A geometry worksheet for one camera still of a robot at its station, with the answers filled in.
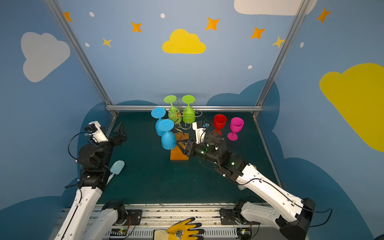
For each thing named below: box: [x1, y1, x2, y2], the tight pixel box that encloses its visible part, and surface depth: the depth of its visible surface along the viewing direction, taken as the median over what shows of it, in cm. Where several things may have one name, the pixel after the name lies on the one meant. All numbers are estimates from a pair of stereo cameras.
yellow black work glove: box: [153, 217, 205, 240], surface depth 70 cm
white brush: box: [237, 184, 247, 191], surface depth 86 cm
